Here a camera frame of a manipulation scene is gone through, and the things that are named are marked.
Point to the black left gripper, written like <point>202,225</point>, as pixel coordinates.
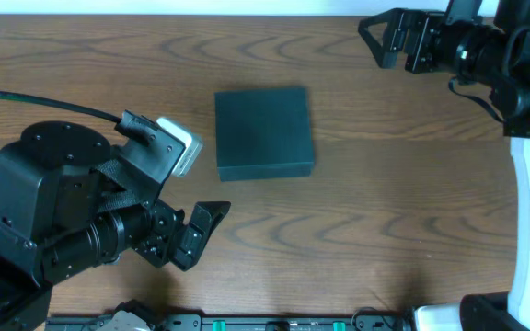
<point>165,237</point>

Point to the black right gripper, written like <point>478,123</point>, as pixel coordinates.
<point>418,42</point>

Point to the dark green box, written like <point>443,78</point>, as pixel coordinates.
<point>263,133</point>

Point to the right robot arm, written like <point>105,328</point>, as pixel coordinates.
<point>496,55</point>

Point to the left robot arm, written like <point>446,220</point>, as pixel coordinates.
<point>70,200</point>

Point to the green clamp on rail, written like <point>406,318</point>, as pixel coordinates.
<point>219,325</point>

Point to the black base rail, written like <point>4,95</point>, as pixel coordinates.
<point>133,315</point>

